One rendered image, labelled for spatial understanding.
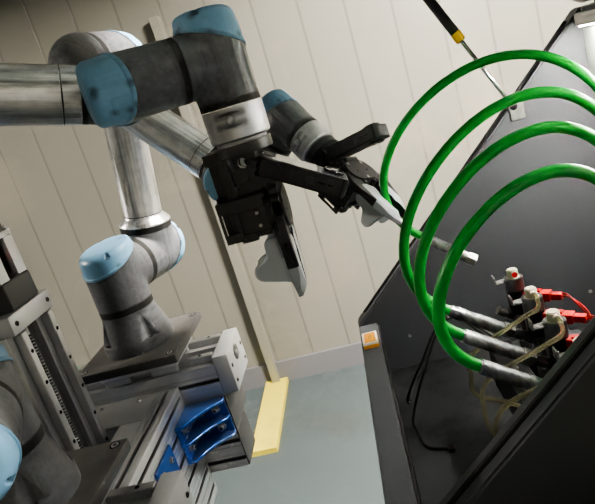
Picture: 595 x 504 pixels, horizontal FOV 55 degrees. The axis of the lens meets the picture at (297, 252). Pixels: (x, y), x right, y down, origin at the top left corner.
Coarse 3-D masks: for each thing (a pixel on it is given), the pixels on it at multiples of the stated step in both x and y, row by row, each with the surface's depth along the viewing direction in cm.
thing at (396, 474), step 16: (368, 352) 111; (384, 352) 110; (368, 368) 105; (384, 368) 104; (368, 384) 100; (384, 384) 98; (384, 400) 94; (384, 416) 90; (400, 416) 89; (384, 432) 86; (400, 432) 85; (384, 448) 82; (400, 448) 81; (384, 464) 79; (400, 464) 78; (384, 480) 76; (400, 480) 75; (384, 496) 74; (400, 496) 73; (416, 496) 72
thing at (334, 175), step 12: (264, 156) 69; (276, 156) 71; (264, 168) 69; (276, 168) 69; (288, 168) 69; (300, 168) 69; (312, 168) 71; (324, 168) 71; (276, 180) 70; (288, 180) 70; (300, 180) 70; (312, 180) 70; (324, 180) 70; (336, 180) 70; (324, 192) 70; (336, 192) 70
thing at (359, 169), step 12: (324, 144) 103; (312, 156) 103; (324, 156) 104; (336, 168) 103; (348, 168) 99; (360, 168) 101; (372, 168) 104; (372, 180) 101; (348, 192) 100; (336, 204) 102; (348, 204) 103
